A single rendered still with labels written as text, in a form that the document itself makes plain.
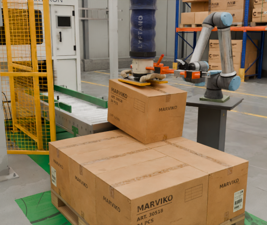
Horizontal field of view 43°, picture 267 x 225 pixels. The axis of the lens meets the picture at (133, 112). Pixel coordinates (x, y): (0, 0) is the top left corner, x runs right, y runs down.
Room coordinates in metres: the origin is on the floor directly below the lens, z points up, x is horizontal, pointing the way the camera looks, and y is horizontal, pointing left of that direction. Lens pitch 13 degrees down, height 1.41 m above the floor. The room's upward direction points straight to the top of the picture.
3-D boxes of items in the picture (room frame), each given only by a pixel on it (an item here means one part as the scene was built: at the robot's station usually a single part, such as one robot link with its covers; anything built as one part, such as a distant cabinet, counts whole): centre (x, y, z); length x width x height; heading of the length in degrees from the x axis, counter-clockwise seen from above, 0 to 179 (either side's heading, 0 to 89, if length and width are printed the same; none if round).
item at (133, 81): (2.88, 0.00, 1.02); 0.34 x 0.10 x 0.05; 35
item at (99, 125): (3.16, 0.09, 0.58); 0.70 x 0.03 x 0.06; 125
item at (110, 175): (2.43, -0.06, 0.34); 1.20 x 1.00 x 0.40; 35
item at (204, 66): (2.98, -0.59, 1.13); 0.12 x 0.09 x 0.10; 126
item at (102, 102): (4.57, 0.73, 0.60); 1.60 x 0.10 x 0.09; 35
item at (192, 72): (2.44, -0.42, 1.12); 0.08 x 0.07 x 0.05; 35
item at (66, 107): (4.27, 1.17, 0.60); 1.60 x 0.10 x 0.09; 35
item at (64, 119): (3.94, 1.02, 0.50); 2.31 x 0.05 x 0.19; 35
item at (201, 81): (3.00, -0.59, 1.01); 0.12 x 0.09 x 0.12; 37
